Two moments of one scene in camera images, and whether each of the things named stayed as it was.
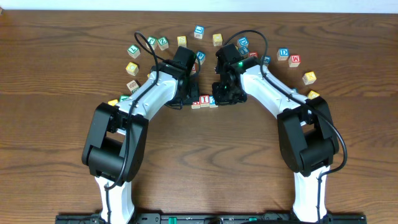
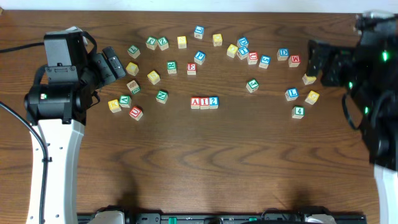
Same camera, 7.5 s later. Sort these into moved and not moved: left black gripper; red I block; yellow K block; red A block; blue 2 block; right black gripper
Moved: left black gripper; right black gripper
Not moved: yellow K block; red I block; blue 2 block; red A block
